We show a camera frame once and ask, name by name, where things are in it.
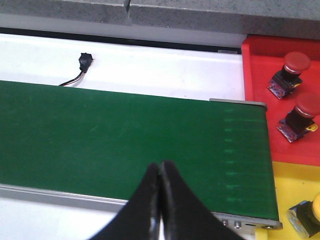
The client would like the green conveyor belt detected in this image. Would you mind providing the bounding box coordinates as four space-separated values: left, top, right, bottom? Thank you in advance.
0 79 280 222

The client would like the yellow plastic tray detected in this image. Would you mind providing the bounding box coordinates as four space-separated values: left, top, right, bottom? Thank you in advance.
255 161 320 240

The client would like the yellow mushroom push button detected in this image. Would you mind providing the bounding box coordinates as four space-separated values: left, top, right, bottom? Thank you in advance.
287 193 320 239

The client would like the red mushroom push button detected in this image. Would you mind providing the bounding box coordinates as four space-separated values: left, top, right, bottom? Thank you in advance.
267 51 311 100
277 92 320 143

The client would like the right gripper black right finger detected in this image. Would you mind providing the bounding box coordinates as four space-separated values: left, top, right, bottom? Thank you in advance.
159 160 242 240

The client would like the grey stone counter slab right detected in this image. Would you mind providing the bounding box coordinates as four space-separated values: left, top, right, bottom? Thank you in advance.
129 0 320 40

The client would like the red object behind counter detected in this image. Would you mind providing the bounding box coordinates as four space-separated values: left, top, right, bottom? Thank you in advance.
241 35 320 166

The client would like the black cable connector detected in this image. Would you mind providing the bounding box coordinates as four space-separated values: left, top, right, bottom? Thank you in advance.
59 52 94 87

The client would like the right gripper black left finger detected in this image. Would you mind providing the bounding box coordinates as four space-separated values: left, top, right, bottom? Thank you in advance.
91 163 160 240

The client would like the grey stone counter slab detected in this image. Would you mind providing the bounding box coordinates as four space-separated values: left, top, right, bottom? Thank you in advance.
0 0 130 25
129 0 320 40

